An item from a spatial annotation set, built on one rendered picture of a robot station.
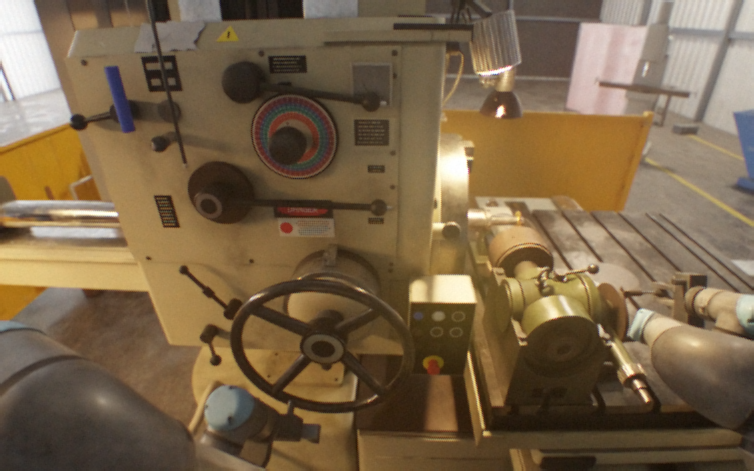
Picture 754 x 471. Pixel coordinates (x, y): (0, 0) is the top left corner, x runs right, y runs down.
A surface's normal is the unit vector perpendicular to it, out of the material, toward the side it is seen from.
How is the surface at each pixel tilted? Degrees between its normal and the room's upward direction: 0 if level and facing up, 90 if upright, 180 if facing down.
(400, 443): 90
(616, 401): 0
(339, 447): 90
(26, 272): 90
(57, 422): 36
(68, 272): 90
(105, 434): 49
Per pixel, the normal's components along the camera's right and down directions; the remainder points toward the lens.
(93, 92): -0.04, 0.50
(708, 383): -0.92, -0.11
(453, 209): -0.04, -0.03
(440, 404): 0.00, -0.86
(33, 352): 0.16, -0.98
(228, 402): -0.16, -0.59
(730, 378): -0.74, -0.33
